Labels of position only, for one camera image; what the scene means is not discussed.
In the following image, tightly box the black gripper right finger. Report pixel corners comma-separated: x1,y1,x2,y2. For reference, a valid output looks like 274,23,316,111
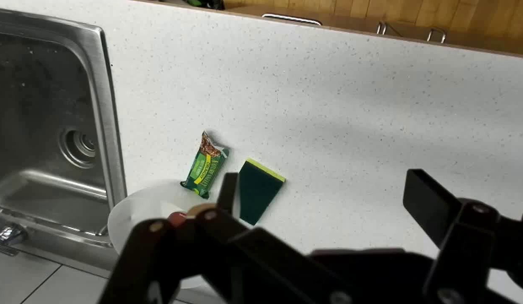
402,167,523,304

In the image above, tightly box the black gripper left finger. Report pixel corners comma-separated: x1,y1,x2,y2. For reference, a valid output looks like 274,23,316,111
99,170,360,304

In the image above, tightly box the white translucent bowl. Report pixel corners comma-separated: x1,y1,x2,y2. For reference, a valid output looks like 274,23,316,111
107,177,230,254

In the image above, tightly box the green snack bar wrapper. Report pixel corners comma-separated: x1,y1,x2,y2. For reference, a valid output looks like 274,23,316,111
181,129,232,199

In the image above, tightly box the green and yellow sponge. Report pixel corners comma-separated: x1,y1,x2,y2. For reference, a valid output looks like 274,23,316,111
239,156,289,226

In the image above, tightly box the chrome faucet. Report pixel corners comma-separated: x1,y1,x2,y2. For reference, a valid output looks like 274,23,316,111
0,219,31,258

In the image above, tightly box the stainless steel sink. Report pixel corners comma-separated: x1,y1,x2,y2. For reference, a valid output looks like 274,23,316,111
0,4,129,273

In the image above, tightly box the wooden drawer front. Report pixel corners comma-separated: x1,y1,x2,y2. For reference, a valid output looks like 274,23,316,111
139,0,370,35

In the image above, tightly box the silver drawer handle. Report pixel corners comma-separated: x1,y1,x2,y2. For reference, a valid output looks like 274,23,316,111
261,11,325,28

